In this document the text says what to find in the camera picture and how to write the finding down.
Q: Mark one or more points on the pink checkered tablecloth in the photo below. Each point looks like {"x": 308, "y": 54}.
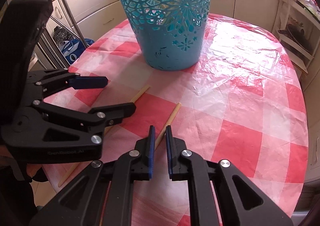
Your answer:
{"x": 241, "y": 101}

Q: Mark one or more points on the blue and white bag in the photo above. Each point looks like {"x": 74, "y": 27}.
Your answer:
{"x": 72, "y": 50}

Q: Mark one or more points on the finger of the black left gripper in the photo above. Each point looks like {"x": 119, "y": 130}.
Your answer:
{"x": 87, "y": 82}
{"x": 107, "y": 116}

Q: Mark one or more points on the white tiered storage cart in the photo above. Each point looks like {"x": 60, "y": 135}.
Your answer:
{"x": 297, "y": 28}

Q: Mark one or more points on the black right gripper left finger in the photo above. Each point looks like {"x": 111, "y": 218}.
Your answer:
{"x": 102, "y": 193}

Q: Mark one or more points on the teal perforated plastic basket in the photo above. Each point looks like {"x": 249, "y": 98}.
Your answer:
{"x": 170, "y": 33}

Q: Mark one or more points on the mop with metal pole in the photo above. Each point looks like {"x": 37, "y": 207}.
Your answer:
{"x": 78, "y": 31}

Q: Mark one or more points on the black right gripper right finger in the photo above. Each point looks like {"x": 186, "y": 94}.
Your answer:
{"x": 219, "y": 193}

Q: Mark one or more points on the wooden chopstick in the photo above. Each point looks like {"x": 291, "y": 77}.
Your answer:
{"x": 107, "y": 129}
{"x": 169, "y": 122}

